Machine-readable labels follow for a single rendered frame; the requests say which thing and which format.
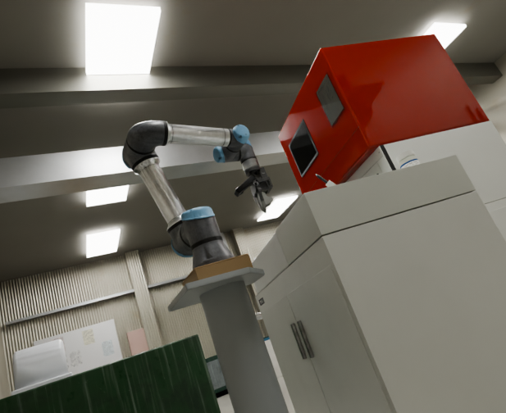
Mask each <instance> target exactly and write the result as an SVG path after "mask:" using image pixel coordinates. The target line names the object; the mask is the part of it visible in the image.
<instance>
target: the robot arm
mask: <svg viewBox="0 0 506 413"><path fill-rule="evenodd" d="M249 135H250V133H249V130H248V128H247V127H245V126H244V125H236V126H235V127H234V128H233V129H223V128H212V127H202V126H192V125H172V124H168V123H167V121H163V120H150V121H144V122H141V123H138V124H136V125H134V126H133V127H131V128H130V130H129V132H128V134H127V137H126V140H125V145H124V147H123V148H122V160H123V162H124V164H125V165H126V166H127V167H128V168H129V169H132V171H133V172H134V173H135V174H137V175H140V176H141V178H142V180H143V181H144V183H145V185H146V186H147V188H148V191H149V192H150V193H151V195H152V197H153V199H154V201H155V203H156V204H157V206H158V208H159V209H160V211H161V213H162V214H163V216H164V218H165V220H166V222H167V223H168V228H167V232H168V234H169V235H170V236H171V247H172V249H173V251H174V252H175V253H176V254H177V255H179V256H182V257H193V269H194V268H195V267H198V266H204V265H207V264H211V263H213V262H217V261H222V260H225V259H229V258H231V257H234V255H233V254H232V253H231V252H230V250H229V249H228V247H227V246H226V245H225V244H224V242H223V239H222V236H221V232H220V230H219V227H218V225H217V221H216V218H215V214H214V213H213V211H212V208H211V207H209V206H200V207H196V208H193V209H190V210H187V211H186V210H185V209H184V207H183V205H182V204H181V202H180V200H179V198H178V197H177V195H176V193H175V191H174V190H173V188H172V186H171V185H170V183H169V181H168V180H167V178H166V176H165V175H164V173H163V171H162V169H161V167H160V166H159V163H160V158H159V157H158V155H157V153H156V152H155V148H156V147H158V146H166V145H167V144H168V143H173V144H188V145H203V146H217V147H214V149H213V157H214V160H215V161H216V162H217V163H225V162H233V161H240V162H241V165H242V167H243V169H244V173H245V174H246V176H247V177H249V178H247V179H246V180H245V181H244V182H243V183H242V184H241V185H240V186H239V187H238V188H236V190H235V196H236V197H238V196H239V195H241V194H243V192H244V191H245V190H246V189H247V188H248V187H249V186H250V189H251V193H252V195H253V198H254V201H255V202H256V204H257V205H258V207H259V208H260V209H261V210H262V211H263V212H264V213H267V209H266V207H268V206H270V205H271V202H272V201H273V199H272V197H268V196H267V195H266V194H268V193H270V191H271V189H272V187H273V185H272V184H271V180H270V181H269V179H270V177H267V173H266V171H265V169H264V167H262V168H260V165H259V164H258V160H257V158H256V156H255V153H254V151H253V147H252V145H251V143H250V142H249V140H248V138H249Z"/></svg>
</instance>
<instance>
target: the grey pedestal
mask: <svg viewBox="0 0 506 413"><path fill-rule="evenodd" d="M264 275H265V273H264V270H262V269H257V268H252V267H246V268H243V269H239V270H234V271H231V272H227V273H224V274H221V275H215V276H212V277H209V278H206V279H200V280H197V281H194V282H190V283H187V284H185V286H184V287H183V288H182V289H181V290H180V292H179V293H178V294H177V295H176V297H175V298H174V300H173V301H172V302H171V304H170V305H169V306H168V311H169V312H171V311H175V310H179V309H181V308H184V307H187V306H192V305H195V304H198V303H202V306H203V311H204V314H205V317H206V320H207V324H208V328H209V330H210V333H211V336H212V341H213V344H214V347H215V349H216V353H217V357H218V360H219V363H220V366H221V371H222V374H223V376H224V380H225V382H226V387H227V390H228V393H229V396H230V400H231V404H232V406H233V409H234V413H289V411H288V408H287V405H286V403H285V399H284V396H283V394H282V391H281V389H280V385H279V382H278V379H277V377H276V372H275V370H274V367H273V365H272V363H271V358H270V356H269V353H268V350H267V346H266V344H265V341H264V338H263V336H262V332H261V330H260V327H259V324H258V320H257V317H256V315H255V312H254V309H253V306H252V303H251V301H250V298H249V295H248V291H247V289H246V286H247V285H250V284H252V283H255V282H256V281H257V280H259V279H260V278H261V277H263V276H264Z"/></svg>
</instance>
